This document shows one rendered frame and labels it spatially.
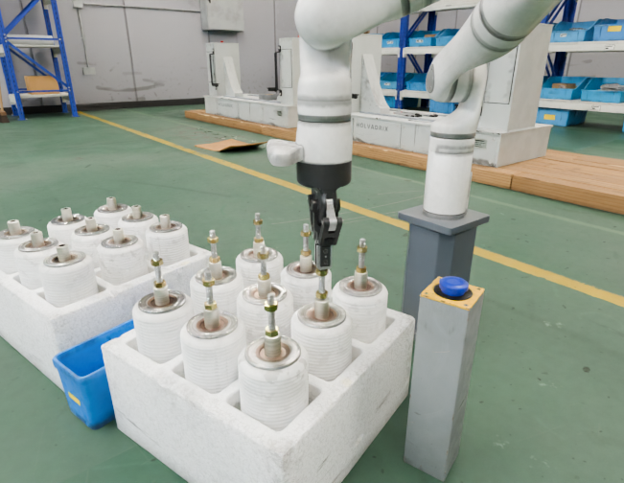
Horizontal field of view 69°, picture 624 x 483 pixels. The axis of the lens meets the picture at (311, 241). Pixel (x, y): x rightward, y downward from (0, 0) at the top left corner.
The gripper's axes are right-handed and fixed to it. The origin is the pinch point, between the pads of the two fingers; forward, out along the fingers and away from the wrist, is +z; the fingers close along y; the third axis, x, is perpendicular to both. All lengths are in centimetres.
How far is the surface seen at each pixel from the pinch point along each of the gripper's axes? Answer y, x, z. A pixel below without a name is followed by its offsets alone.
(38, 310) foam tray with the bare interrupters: 23, 50, 17
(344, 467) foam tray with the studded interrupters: -8.9, -1.8, 32.5
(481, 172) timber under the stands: 160, -121, 30
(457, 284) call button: -8.1, -17.4, 2.4
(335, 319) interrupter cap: -2.1, -1.6, 9.9
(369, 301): 3.7, -8.7, 10.7
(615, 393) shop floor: 1, -60, 35
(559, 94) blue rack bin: 369, -321, 5
